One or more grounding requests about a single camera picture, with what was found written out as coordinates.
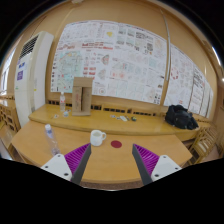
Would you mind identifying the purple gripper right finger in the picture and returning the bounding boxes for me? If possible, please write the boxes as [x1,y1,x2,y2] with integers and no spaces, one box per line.
[132,144,181,185]

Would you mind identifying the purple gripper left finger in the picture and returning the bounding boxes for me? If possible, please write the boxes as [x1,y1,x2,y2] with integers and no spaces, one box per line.
[42,143,91,185]

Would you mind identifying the clear plastic water bottle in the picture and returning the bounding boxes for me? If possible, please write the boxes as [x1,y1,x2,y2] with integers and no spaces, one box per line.
[45,124,60,156]

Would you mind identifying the white ceramic mug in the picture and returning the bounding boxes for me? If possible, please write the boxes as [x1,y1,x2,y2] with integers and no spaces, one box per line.
[90,130,106,146]

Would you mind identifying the dark red round coaster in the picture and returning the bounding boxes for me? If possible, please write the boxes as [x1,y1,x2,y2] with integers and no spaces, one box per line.
[111,140,122,148]

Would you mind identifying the small items on table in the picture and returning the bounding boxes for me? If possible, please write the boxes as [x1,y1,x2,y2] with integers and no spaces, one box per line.
[110,115,137,122]

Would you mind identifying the black bag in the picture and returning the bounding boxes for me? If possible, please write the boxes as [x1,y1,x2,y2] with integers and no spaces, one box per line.
[165,105,198,130]

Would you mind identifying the wooden chair right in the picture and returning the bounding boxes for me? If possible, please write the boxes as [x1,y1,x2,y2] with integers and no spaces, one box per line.
[186,126,224,165]

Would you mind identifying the far clear plastic bottle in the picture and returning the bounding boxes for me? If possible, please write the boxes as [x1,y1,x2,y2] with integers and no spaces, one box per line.
[60,92,66,111]

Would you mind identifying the wooden chairs left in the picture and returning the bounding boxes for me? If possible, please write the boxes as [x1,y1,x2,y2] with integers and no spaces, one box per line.
[0,96,21,132]

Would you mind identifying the brown cardboard box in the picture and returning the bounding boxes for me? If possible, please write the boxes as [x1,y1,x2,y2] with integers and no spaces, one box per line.
[72,77,93,116]

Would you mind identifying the white standing air conditioner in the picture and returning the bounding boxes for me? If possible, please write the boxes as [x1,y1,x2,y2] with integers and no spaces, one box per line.
[14,31,54,127]

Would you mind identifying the right poster wall sheet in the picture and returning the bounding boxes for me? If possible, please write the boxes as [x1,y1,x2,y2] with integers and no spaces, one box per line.
[164,45,213,118]

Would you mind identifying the large poster wall sheet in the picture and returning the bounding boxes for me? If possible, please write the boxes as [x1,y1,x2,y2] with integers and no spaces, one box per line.
[50,20,167,104]

